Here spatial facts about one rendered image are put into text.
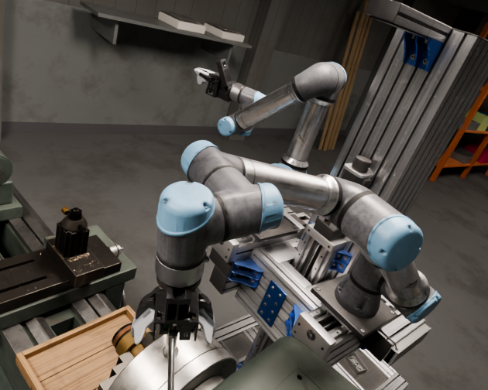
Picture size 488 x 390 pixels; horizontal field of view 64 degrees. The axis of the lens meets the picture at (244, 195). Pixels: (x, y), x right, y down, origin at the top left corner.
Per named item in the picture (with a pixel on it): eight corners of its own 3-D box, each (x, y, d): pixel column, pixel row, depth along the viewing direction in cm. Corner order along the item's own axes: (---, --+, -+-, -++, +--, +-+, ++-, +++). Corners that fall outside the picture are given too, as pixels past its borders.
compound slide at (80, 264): (102, 278, 134) (104, 266, 131) (73, 288, 126) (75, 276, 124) (73, 243, 144) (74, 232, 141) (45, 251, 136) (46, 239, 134)
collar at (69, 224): (91, 228, 131) (93, 220, 129) (68, 234, 125) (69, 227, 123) (80, 215, 135) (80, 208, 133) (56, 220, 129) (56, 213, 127)
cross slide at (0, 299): (120, 271, 145) (122, 261, 143) (-12, 318, 113) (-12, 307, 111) (94, 243, 154) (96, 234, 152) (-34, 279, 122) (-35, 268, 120)
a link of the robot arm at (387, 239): (408, 271, 126) (370, 180, 87) (448, 306, 116) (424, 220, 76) (380, 296, 126) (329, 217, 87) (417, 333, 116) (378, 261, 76)
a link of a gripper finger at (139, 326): (115, 354, 68) (148, 328, 65) (120, 324, 73) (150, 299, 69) (130, 359, 70) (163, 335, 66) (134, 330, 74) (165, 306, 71)
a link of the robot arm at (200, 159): (352, 171, 100) (190, 122, 69) (383, 194, 93) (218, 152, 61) (329, 208, 104) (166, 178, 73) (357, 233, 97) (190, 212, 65)
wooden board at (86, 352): (180, 376, 123) (183, 367, 121) (67, 452, 96) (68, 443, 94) (126, 313, 137) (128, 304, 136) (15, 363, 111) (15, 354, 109)
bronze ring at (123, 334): (163, 338, 101) (142, 314, 106) (132, 354, 94) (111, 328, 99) (154, 362, 105) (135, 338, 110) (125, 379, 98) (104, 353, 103)
